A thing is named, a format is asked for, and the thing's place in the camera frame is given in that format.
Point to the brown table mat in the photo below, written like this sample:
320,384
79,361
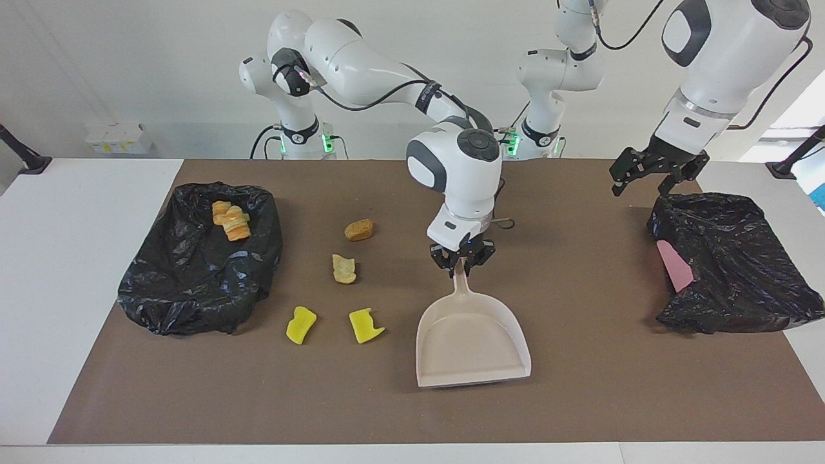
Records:
580,399

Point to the white wall box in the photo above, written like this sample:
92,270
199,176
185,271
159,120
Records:
119,138

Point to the beige plastic dustpan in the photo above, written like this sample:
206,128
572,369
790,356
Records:
470,341

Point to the pink bin corner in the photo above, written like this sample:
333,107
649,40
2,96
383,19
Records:
675,270

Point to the blue object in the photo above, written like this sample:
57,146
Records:
820,196

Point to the black plastic trash bag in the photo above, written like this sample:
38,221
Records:
741,277
193,283

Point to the yellow sponge piece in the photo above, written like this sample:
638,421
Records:
300,326
364,327

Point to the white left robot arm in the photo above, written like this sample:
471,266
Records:
735,58

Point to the black camera stand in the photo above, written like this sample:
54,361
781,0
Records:
783,169
26,158

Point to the pale yellowish foam chunk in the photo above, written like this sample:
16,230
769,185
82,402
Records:
237,227
343,269
220,211

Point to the orange-brown foam chunk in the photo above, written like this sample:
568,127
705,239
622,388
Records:
359,230

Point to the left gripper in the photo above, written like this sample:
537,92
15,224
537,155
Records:
686,132

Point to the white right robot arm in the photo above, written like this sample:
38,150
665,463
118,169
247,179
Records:
361,58

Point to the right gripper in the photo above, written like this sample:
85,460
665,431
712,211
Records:
457,229

